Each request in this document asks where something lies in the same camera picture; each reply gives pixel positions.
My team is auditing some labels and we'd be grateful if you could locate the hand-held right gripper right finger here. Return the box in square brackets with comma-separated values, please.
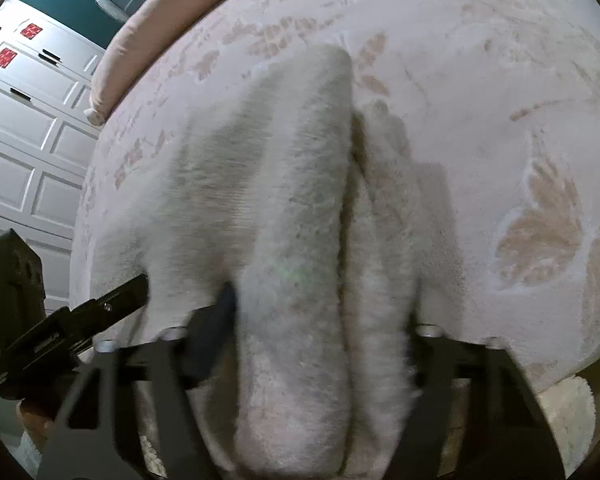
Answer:
[405, 325, 566, 480]

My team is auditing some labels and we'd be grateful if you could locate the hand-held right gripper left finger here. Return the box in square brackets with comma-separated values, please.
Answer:
[37, 282, 238, 480]

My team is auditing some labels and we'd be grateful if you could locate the leaf-patterned pink bed blanket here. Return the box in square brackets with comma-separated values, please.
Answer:
[70, 0, 600, 396]

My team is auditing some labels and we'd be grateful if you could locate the cream shaggy rug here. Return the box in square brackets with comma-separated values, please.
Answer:
[534, 375, 599, 480]

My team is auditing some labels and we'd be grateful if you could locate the white panelled wardrobe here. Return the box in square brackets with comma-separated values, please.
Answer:
[0, 0, 108, 313]

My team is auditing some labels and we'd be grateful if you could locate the cream fuzzy sweater black heart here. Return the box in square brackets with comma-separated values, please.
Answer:
[87, 42, 463, 480]

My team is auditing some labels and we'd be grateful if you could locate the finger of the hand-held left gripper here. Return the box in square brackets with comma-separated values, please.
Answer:
[69, 273, 149, 333]

